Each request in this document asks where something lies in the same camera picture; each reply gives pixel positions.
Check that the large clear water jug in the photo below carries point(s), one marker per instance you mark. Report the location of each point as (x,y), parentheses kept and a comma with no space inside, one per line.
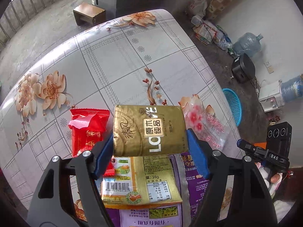
(247,45)

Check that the purple snack bag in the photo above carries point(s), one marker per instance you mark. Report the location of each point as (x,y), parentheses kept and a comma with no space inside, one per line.
(189,186)

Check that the white wall socket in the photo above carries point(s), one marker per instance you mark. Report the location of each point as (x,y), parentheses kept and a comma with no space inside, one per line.
(269,67)

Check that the blue plastic basket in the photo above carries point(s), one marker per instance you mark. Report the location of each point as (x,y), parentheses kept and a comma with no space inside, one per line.
(233,106)

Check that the wooden stool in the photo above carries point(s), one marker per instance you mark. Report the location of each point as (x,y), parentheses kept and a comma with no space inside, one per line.
(88,13)

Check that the blue wrapped jar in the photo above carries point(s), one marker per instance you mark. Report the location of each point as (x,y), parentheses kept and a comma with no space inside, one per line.
(292,88)

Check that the metal window railing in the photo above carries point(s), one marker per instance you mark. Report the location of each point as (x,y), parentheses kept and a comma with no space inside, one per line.
(23,11)

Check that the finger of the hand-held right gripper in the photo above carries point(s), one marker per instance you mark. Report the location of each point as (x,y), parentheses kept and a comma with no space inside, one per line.
(248,147)

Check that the floral table cover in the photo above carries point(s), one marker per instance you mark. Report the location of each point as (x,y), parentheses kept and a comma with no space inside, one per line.
(106,63)

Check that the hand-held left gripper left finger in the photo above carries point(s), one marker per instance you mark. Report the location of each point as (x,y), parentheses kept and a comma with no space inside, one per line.
(104,153)

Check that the black rice cooker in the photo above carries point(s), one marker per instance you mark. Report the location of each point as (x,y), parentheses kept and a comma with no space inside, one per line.
(243,68)

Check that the brown patterned box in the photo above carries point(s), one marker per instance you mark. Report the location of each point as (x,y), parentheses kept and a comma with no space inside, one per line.
(224,0)

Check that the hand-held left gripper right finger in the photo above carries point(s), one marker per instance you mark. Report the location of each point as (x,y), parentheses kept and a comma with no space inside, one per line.
(198,151)

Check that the crumpled clear plastic bottles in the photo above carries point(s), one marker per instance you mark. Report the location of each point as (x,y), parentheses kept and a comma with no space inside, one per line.
(223,37)

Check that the white plastic appliance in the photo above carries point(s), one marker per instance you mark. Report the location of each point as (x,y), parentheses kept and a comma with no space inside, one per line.
(271,97)

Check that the gold tissue pack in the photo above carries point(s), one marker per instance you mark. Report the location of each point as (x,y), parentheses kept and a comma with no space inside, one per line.
(132,127)

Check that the yellow gold snack packet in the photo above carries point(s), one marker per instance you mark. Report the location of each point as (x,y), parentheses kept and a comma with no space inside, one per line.
(146,182)

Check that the pink floral clear wrapper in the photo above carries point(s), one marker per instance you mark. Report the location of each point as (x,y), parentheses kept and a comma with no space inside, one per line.
(201,118)

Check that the person's right hand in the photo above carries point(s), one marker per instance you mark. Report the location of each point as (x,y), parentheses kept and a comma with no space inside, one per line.
(275,178)

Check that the white plastic bag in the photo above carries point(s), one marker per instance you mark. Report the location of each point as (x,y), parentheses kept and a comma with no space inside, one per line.
(198,7)

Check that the red snack wrapper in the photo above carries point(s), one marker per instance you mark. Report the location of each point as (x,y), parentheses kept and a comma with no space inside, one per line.
(87,132)

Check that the stack of printed leaflets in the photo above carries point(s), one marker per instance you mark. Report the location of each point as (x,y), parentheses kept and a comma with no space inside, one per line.
(206,33)

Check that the white fluffy rug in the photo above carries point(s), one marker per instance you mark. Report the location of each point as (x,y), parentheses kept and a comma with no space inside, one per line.
(283,209)

